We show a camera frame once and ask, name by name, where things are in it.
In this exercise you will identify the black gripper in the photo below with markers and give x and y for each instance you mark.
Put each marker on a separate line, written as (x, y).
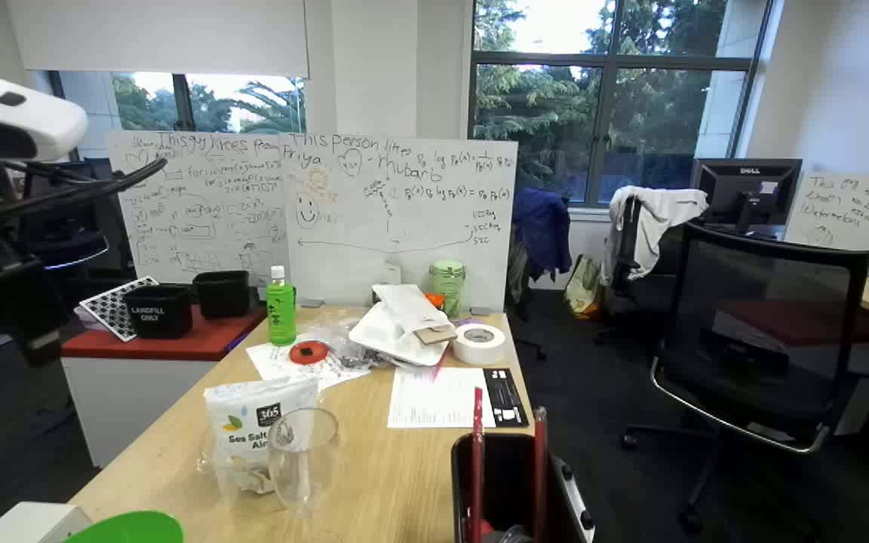
(31, 305)

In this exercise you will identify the clear plastic bottle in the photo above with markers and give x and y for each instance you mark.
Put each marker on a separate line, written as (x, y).
(392, 268)

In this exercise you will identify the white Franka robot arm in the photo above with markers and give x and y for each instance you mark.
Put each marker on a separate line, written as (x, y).
(12, 116)

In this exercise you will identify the red stick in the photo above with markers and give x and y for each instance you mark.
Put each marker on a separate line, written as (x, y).
(478, 454)
(540, 472)

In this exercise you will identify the orange tape roll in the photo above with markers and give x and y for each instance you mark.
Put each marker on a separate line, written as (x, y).
(310, 352)

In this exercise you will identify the black storage bin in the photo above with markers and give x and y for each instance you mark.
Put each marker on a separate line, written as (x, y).
(225, 295)
(160, 309)

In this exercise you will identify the white paper pile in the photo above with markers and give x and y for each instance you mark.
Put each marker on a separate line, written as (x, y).
(400, 328)

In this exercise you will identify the small dark computer monitor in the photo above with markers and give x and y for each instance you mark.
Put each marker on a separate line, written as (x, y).
(748, 192)

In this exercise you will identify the white tape roll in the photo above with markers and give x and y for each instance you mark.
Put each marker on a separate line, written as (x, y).
(481, 344)

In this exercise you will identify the white roller blind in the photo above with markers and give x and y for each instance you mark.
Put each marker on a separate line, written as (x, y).
(152, 33)

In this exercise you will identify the whiteboard with sun drawing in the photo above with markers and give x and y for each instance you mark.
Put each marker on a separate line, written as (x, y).
(406, 216)

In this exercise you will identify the small whiteboard with writing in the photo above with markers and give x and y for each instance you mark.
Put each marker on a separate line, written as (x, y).
(853, 222)

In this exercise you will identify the black flat remote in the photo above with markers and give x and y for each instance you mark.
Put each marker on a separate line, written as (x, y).
(506, 395)

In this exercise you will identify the green plastic bottle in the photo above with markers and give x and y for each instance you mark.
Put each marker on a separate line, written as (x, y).
(281, 311)

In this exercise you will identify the chair with blue jacket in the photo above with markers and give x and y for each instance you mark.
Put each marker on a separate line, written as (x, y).
(540, 231)

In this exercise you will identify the chair with white jacket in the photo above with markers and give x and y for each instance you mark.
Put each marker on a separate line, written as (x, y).
(657, 227)

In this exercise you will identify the tan card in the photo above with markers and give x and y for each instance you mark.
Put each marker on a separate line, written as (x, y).
(437, 332)

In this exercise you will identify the printed white paper sheet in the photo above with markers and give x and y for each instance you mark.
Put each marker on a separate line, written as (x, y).
(437, 398)

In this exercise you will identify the black mesh office chair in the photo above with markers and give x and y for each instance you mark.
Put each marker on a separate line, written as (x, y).
(761, 332)

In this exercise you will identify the white snack package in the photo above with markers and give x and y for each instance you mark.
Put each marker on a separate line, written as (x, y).
(255, 424)

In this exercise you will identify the yellow green bag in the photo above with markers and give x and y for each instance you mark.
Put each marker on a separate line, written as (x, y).
(585, 288)

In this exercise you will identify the green plastic bowl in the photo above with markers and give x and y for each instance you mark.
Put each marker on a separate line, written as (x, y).
(127, 529)

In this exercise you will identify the grid patterned tray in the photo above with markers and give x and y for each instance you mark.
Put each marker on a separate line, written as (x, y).
(107, 309)

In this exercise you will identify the white cabinet with red top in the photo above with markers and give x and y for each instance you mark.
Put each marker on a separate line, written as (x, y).
(138, 388)

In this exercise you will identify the whiteboard with dense writing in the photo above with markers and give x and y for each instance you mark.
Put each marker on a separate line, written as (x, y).
(196, 206)

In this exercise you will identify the light green container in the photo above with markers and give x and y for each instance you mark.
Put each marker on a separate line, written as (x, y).
(445, 285)

